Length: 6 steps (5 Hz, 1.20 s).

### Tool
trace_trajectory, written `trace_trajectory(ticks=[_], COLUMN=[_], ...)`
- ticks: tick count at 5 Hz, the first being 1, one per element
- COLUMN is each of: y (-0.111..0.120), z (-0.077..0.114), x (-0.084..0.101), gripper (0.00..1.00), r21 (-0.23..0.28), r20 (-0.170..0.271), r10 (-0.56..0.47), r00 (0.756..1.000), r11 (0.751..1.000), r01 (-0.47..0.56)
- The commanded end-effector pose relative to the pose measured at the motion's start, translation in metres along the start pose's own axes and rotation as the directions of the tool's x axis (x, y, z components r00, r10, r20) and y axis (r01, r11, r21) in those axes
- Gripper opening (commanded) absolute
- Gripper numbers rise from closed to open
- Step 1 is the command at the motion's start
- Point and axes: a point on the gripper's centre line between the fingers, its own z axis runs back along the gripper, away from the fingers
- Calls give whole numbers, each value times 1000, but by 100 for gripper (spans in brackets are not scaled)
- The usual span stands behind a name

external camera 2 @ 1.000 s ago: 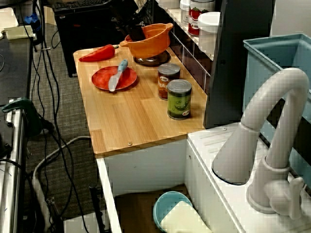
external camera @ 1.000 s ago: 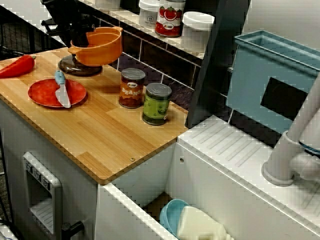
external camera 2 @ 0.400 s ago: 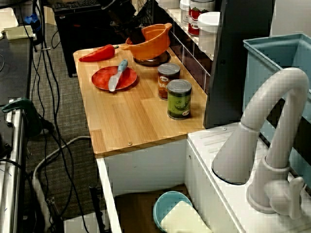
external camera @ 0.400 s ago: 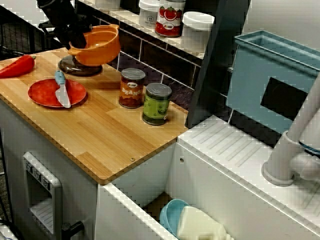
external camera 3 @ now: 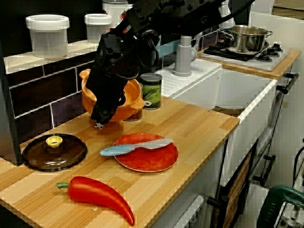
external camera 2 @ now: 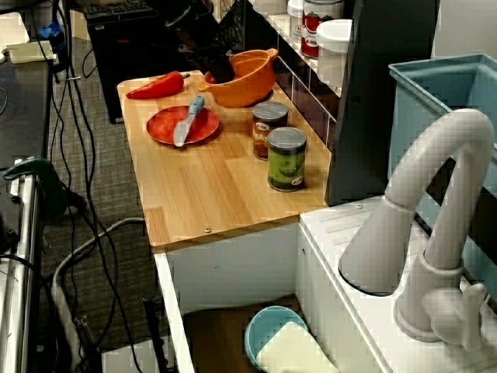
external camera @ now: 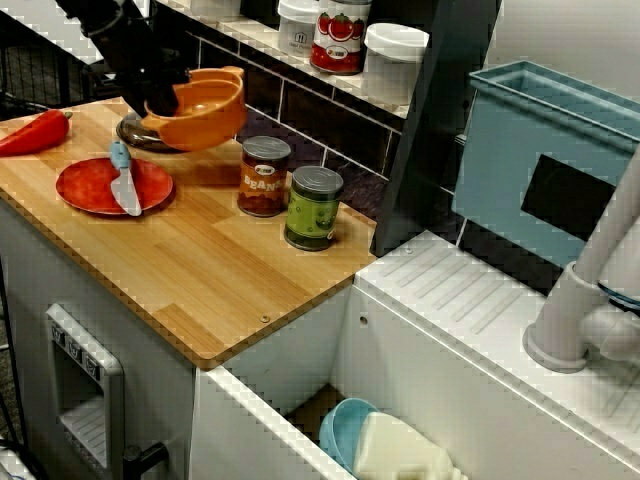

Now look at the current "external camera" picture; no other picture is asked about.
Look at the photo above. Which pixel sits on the cream plastic bottle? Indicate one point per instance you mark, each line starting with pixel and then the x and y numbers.
pixel 395 450

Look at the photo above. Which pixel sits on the red round plate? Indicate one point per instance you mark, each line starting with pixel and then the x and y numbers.
pixel 85 187

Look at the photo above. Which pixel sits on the red toy chili pepper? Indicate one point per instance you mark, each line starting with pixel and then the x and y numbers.
pixel 35 132

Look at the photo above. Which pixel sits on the grey toy faucet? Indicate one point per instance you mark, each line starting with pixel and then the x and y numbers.
pixel 565 320

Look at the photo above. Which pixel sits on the red tomato can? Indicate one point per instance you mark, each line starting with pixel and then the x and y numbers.
pixel 340 45

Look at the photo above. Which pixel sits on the brown lid with yellow knob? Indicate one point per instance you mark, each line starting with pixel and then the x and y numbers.
pixel 132 137

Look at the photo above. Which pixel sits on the green peas can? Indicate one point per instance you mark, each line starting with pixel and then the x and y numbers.
pixel 312 215

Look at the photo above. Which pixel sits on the light blue plastic bin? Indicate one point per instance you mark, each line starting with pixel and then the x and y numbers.
pixel 500 150

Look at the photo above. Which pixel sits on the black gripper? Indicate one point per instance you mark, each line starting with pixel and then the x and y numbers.
pixel 150 75

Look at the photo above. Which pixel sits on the medium white lidded jar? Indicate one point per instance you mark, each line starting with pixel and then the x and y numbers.
pixel 392 65

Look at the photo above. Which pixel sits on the dark tiled backsplash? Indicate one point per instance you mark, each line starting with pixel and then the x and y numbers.
pixel 310 115

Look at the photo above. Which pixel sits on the grey dispenser panel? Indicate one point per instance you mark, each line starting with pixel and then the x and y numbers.
pixel 112 400

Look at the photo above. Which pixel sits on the white toy sink basin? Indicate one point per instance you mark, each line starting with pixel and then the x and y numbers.
pixel 450 390

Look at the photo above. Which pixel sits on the cream wall shelf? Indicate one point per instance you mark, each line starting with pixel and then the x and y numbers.
pixel 350 85

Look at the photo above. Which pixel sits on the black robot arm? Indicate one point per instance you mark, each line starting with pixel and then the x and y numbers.
pixel 110 35

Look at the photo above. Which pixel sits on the white toy kitchen cabinet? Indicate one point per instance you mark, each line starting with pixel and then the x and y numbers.
pixel 30 300

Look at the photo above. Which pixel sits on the orange toy pot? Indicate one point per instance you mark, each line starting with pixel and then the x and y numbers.
pixel 215 120

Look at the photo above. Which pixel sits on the small white lidded jar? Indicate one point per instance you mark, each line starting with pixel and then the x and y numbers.
pixel 295 35

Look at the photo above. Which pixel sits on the light blue bowl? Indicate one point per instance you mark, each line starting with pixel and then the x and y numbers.
pixel 335 435

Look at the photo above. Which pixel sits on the brown beans can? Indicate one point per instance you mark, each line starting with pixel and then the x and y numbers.
pixel 262 175

